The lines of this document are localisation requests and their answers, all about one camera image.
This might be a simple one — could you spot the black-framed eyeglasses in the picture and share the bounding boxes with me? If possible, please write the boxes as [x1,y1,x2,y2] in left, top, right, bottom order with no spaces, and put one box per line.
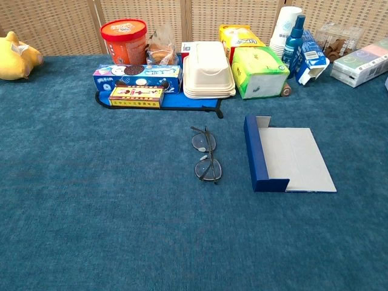
[190,125,223,185]

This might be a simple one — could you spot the blue glasses case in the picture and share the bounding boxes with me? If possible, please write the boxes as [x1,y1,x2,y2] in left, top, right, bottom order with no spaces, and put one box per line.
[244,115,338,193]

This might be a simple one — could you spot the small yellow red box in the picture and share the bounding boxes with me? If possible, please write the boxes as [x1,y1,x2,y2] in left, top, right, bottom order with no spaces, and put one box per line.
[108,85,165,109]

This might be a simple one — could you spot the blue cookie box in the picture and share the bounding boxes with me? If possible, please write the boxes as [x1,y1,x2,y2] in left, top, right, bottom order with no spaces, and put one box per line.
[92,64,184,95]

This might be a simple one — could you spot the small red white box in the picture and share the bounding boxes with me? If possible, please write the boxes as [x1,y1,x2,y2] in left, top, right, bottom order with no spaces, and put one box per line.
[181,42,198,66]

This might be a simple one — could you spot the blue white milk carton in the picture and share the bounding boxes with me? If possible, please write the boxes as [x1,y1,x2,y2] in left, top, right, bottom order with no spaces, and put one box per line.
[295,29,330,86]

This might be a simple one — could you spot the clear box with brown pieces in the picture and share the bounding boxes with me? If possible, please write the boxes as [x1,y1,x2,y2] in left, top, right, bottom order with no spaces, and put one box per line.
[315,22,366,64]

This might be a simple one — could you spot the blue flat tray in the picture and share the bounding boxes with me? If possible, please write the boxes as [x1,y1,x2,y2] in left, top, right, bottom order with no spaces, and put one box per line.
[95,90,224,119]

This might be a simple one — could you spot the stack of beige food containers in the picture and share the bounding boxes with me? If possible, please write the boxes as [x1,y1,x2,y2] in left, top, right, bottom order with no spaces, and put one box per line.
[182,41,236,100]

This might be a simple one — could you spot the clear bag of pastries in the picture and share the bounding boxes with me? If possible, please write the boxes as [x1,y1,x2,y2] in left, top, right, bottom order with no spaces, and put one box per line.
[146,24,179,66]

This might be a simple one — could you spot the green tissue pack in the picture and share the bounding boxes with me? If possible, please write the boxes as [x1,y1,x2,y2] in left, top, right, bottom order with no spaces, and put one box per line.
[231,46,291,100]

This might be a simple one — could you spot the yellow tissue pack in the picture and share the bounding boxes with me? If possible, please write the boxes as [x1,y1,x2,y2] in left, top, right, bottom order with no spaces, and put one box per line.
[219,24,267,66]

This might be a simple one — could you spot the teal carpet table cover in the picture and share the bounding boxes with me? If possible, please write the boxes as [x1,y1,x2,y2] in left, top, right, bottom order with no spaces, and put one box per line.
[0,54,388,291]

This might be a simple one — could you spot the red instant noodle tub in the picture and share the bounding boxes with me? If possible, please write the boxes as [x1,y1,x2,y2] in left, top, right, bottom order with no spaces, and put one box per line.
[100,19,148,65]

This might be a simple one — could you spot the blue spray bottle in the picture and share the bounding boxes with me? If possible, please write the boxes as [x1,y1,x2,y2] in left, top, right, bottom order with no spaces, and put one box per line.
[281,14,306,79]

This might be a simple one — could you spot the stack of white paper cups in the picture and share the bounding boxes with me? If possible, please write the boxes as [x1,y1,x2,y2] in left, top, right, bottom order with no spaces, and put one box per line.
[269,6,303,60]

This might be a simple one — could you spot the woven folding screen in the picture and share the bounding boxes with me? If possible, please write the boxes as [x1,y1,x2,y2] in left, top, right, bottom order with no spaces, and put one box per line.
[0,0,388,57]

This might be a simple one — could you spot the pastel tissue multipack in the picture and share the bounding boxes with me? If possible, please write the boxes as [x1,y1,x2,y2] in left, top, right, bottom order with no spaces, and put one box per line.
[329,38,388,89]

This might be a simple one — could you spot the yellow plush toy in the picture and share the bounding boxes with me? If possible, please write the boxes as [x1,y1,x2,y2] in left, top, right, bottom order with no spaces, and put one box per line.
[0,31,44,81]

